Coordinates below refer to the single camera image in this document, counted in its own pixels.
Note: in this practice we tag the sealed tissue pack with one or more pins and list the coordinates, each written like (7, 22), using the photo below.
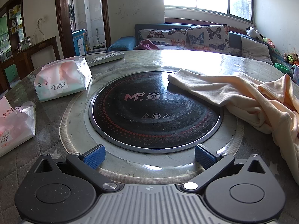
(60, 79)

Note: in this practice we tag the lidded jar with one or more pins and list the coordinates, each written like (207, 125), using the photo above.
(21, 46)
(28, 40)

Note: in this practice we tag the dark wooden door frame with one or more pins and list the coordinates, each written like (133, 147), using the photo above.
(63, 16)

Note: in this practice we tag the green bowl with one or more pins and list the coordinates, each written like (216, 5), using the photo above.
(281, 66)

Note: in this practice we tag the mop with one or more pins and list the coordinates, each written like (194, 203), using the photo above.
(98, 43)

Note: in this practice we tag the round black induction cooktop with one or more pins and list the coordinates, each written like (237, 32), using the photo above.
(144, 121)

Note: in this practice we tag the white remote control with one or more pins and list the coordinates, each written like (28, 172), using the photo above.
(105, 57)

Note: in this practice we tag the blue sofa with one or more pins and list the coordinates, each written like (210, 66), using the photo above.
(123, 43)

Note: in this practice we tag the cream garment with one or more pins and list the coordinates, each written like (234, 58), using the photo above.
(233, 91)

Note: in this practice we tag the dark wooden sideboard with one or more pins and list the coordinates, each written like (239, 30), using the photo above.
(23, 53)

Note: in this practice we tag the opened pink tissue pack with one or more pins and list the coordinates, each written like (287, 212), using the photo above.
(14, 130)

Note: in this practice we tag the panda plush toy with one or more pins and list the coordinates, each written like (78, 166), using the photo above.
(252, 32)

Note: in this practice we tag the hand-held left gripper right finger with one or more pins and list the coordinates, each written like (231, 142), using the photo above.
(205, 159)

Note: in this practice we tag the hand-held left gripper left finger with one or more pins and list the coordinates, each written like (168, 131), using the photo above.
(94, 157)

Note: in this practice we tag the white wall socket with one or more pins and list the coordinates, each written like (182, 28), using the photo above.
(41, 20)

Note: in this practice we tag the grey pillow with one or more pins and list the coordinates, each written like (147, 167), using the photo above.
(254, 49)

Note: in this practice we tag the maroon cloth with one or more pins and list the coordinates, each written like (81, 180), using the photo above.
(146, 44)

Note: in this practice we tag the pink plush toy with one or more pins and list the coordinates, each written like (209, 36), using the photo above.
(269, 42)

